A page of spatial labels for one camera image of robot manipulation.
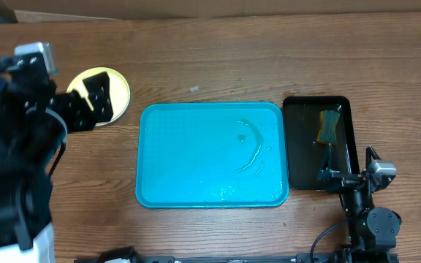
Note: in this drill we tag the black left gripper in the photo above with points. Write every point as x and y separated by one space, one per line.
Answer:
102 100

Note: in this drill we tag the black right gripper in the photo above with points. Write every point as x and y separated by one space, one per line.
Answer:
347 177

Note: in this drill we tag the yellow plate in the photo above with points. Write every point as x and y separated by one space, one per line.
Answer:
120 93

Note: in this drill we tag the yellow green sponge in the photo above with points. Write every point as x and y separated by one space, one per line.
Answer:
328 121

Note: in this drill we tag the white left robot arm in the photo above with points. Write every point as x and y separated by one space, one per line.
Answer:
27 162

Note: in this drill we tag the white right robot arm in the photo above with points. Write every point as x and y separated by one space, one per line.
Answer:
372 230

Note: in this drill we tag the black tray with water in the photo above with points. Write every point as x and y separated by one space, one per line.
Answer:
304 154

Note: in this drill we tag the teal plastic tray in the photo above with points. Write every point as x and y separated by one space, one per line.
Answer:
211 155

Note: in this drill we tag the small tape scrap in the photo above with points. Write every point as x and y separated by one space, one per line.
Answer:
194 88

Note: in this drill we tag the cardboard panel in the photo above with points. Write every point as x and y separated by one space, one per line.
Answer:
156 9

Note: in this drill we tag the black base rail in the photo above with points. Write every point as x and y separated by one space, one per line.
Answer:
129 254

